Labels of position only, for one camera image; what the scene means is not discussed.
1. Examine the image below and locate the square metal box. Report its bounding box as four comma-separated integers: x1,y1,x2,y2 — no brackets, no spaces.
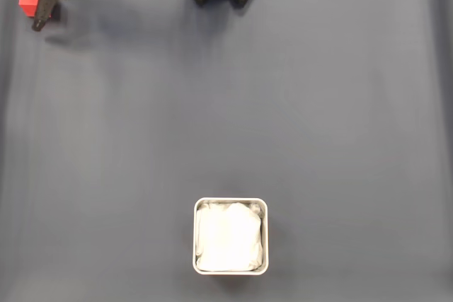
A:
193,197,269,276

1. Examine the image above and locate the white crumpled cloth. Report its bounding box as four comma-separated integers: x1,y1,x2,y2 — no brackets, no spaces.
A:
196,202,265,272

